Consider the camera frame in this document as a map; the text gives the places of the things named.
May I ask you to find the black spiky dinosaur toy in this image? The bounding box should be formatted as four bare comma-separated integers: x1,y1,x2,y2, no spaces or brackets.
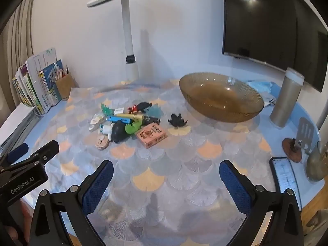
168,113,189,127

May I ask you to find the slotted metal stand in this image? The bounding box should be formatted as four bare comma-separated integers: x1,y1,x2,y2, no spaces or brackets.
295,117,315,154

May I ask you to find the grey tumbler with white lid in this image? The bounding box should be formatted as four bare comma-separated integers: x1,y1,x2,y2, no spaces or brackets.
270,67,305,128

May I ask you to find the brown pen holder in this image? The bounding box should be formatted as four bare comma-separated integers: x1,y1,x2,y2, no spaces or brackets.
55,72,76,101

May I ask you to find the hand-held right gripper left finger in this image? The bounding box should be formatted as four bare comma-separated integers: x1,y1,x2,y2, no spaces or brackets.
30,159,114,246

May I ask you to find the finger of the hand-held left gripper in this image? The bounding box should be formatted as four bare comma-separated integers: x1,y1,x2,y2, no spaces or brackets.
0,143,29,171
15,140,60,168

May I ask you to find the black-haired red figure keychain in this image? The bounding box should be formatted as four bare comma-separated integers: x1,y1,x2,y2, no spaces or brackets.
129,102,153,114

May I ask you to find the round wooden tag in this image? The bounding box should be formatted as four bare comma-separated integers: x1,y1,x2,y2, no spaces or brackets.
95,136,110,149

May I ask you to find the pink cardboard box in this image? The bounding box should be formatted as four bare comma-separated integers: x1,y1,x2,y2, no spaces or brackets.
136,124,168,149

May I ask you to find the stack of white papers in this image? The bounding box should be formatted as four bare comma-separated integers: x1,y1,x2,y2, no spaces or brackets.
0,102,39,151

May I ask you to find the blue tube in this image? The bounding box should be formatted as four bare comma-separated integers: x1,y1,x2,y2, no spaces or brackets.
107,116,134,124

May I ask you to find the black smartphone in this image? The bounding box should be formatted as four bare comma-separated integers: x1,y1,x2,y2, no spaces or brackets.
269,156,303,208

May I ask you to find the amber ribbed glass bowl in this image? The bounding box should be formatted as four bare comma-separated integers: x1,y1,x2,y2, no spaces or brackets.
179,73,265,123

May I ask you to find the clear glass jar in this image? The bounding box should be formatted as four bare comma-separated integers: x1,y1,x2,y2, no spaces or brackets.
306,141,328,182

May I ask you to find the white desk lamp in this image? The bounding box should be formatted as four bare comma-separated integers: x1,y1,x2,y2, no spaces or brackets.
87,0,141,80

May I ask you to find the black wall television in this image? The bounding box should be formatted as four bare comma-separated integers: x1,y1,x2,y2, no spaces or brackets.
222,0,328,93

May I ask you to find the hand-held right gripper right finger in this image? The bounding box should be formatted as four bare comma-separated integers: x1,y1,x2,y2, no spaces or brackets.
219,159,304,246

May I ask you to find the round brown coaster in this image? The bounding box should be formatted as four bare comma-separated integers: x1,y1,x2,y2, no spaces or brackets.
282,138,303,163

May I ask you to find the row of colourful books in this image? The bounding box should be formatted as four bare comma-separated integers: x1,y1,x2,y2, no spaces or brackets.
13,47,63,116

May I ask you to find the bundle of pens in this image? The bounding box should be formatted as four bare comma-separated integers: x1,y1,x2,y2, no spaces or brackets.
54,62,69,79

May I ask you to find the beige curtain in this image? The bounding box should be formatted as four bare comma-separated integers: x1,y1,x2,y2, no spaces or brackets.
0,0,35,108

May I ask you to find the light blue rubber toy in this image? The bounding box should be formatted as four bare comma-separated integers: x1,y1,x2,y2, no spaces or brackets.
147,107,164,118

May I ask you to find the fan-patterned tablecloth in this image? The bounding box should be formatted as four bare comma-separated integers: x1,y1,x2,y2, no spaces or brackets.
31,78,282,246

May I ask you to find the light blue crumpled cloth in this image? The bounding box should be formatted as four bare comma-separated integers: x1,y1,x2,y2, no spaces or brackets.
246,80,278,107

